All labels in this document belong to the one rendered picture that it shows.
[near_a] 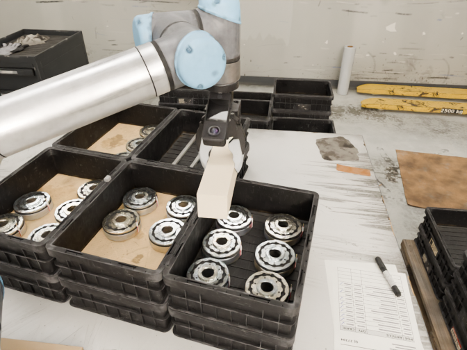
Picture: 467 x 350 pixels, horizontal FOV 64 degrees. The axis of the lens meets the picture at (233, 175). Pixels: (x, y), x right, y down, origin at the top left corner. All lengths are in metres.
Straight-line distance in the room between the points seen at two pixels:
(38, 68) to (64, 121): 2.01
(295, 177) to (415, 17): 3.04
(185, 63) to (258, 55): 3.71
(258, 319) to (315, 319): 0.24
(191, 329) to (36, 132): 0.61
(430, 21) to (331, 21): 0.95
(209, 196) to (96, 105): 0.30
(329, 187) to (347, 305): 0.54
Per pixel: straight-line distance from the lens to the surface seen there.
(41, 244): 0.99
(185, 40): 0.54
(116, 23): 4.51
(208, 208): 0.76
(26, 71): 2.60
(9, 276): 1.21
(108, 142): 1.55
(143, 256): 1.02
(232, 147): 0.80
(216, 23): 0.70
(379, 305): 1.13
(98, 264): 0.91
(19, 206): 1.27
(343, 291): 1.13
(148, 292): 0.91
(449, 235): 2.14
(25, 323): 1.16
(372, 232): 1.33
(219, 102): 0.74
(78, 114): 0.54
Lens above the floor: 1.56
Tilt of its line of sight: 35 degrees down
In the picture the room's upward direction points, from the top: straight up
